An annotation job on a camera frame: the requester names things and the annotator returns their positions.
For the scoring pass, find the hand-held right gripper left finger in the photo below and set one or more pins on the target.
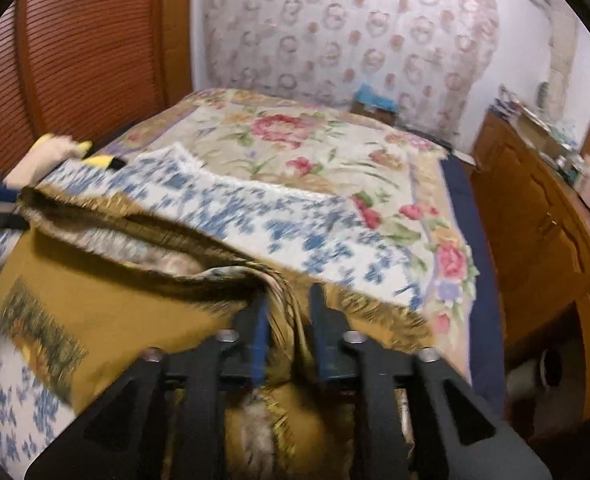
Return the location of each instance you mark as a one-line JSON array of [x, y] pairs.
[[260, 340]]

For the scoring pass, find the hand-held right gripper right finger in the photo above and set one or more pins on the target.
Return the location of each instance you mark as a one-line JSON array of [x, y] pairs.
[[322, 340]]

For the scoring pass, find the golden brown patterned shirt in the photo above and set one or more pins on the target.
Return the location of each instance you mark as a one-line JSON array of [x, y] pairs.
[[115, 310]]

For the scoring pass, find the cream yellow pillow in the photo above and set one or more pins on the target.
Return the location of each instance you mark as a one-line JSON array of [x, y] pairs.
[[45, 160]]

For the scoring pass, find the blue floral white sheet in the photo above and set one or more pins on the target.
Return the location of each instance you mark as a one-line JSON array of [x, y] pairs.
[[275, 220]]

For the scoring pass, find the wooden louvered wardrobe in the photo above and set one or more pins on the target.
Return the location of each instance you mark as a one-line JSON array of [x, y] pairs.
[[85, 50]]

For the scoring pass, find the navy blue bed sheet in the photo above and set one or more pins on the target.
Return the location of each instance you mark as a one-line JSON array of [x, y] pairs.
[[475, 260]]

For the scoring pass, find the pink floral bedspread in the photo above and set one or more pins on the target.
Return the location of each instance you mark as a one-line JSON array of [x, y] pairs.
[[285, 160]]

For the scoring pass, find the grey trash bin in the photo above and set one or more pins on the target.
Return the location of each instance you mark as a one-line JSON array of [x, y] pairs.
[[530, 375]]

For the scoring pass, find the wooden sideboard cabinet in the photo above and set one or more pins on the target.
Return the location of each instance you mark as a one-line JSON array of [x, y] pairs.
[[525, 210]]

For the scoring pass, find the blue cloth on box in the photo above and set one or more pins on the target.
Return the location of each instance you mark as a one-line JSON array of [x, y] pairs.
[[375, 102]]

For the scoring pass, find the circle print sheer curtain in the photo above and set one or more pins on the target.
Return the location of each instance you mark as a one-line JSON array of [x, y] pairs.
[[350, 35]]

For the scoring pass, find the small round fan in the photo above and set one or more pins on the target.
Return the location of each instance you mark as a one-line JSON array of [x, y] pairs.
[[543, 95]]

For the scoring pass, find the beige patterned side curtain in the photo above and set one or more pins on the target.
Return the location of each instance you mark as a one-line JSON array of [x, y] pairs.
[[562, 60]]

